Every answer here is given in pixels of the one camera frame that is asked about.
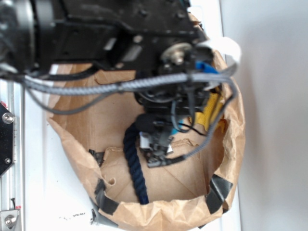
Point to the brown paper bag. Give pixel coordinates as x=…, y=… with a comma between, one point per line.
x=182, y=196

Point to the white cable wrap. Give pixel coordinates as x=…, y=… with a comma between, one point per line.
x=224, y=45

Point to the aluminium extrusion rail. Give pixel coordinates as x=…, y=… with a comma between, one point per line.
x=12, y=183

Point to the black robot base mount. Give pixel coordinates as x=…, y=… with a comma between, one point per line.
x=6, y=138

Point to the silver corner bracket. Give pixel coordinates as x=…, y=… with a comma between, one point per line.
x=10, y=220

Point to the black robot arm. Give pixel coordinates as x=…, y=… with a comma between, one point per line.
x=63, y=40

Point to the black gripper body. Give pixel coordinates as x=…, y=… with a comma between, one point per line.
x=173, y=101

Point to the yellow cloth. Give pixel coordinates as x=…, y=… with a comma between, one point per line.
x=211, y=110

